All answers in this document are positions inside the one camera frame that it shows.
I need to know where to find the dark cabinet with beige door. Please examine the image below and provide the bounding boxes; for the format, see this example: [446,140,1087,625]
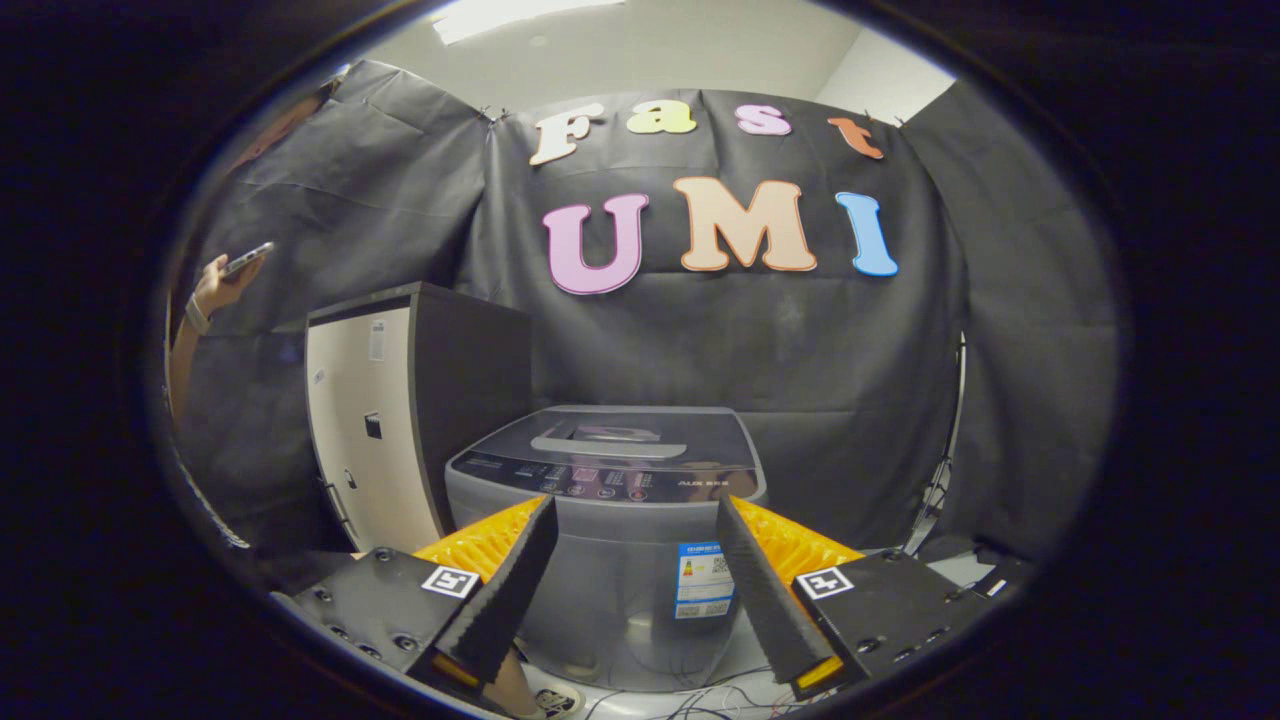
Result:
[304,281,533,554]

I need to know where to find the person's leg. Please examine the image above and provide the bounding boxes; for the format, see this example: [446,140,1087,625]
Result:
[485,650,541,717]

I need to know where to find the grey washing machine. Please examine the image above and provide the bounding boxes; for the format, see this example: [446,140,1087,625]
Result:
[445,404,769,693]

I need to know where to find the floor cables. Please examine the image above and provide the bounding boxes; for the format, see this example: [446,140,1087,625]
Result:
[585,668,831,720]

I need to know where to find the black backdrop cloth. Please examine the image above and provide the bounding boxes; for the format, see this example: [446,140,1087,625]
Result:
[165,58,1119,561]

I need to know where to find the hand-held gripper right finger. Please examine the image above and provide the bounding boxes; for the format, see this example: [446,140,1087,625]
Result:
[715,495,1001,701]

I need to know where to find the light stand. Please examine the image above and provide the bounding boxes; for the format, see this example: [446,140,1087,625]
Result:
[905,335,969,556]

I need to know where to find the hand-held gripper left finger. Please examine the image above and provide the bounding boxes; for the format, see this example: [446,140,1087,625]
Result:
[290,495,559,701]

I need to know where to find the dark washing machine lid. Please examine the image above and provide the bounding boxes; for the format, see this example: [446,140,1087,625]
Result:
[460,405,763,474]

